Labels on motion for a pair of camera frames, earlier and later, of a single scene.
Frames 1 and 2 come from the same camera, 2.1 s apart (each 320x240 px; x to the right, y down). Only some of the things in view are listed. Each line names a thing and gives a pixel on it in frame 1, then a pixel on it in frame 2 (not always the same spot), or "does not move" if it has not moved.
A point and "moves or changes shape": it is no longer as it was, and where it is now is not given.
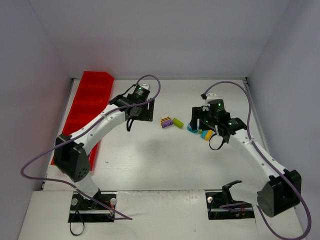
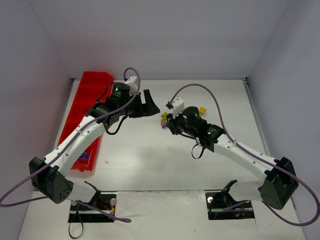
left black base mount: (100, 208) does not move
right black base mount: (221, 205) does not move
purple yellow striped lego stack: (166, 121) does not move
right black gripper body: (200, 117) -> (171, 124)
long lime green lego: (178, 123) moves or changes shape
